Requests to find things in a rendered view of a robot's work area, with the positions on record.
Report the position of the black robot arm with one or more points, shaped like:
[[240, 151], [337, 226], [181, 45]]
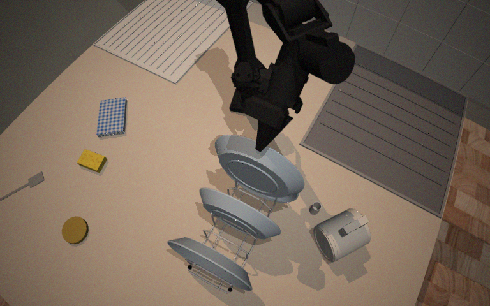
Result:
[[318, 52]]

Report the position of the olive-brown round disc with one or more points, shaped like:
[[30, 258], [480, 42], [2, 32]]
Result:
[[75, 230]]

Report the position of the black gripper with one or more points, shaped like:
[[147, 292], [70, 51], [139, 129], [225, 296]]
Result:
[[271, 109]]

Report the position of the grey tiled wall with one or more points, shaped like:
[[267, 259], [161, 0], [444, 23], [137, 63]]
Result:
[[447, 40]]

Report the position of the yellow sponge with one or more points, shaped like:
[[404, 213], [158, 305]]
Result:
[[92, 161]]

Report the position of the white ribbed draining mat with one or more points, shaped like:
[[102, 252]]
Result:
[[166, 37]]

